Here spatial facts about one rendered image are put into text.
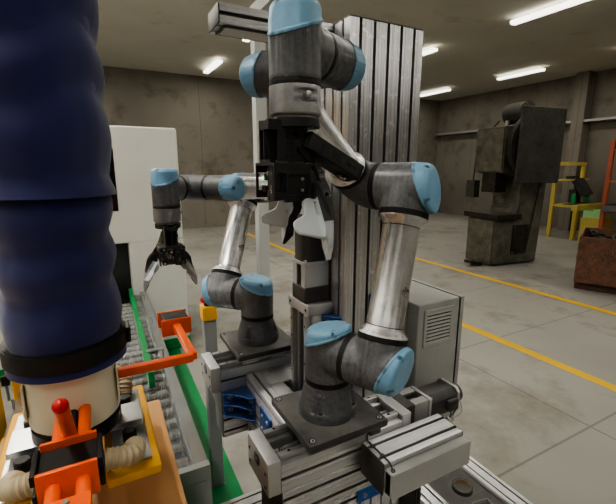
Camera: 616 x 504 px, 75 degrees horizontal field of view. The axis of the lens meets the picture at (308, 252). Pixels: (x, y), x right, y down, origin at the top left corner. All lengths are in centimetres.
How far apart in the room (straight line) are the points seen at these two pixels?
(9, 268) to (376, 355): 72
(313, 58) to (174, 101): 1085
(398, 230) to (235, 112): 1098
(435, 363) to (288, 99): 108
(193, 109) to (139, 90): 133
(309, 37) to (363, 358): 64
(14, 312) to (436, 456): 98
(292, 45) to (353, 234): 66
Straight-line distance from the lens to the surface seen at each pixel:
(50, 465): 81
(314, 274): 119
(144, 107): 1128
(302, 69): 59
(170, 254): 120
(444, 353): 146
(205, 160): 1145
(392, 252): 92
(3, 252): 88
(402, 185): 93
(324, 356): 98
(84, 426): 89
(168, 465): 115
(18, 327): 89
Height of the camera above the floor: 165
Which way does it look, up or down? 12 degrees down
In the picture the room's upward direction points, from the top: straight up
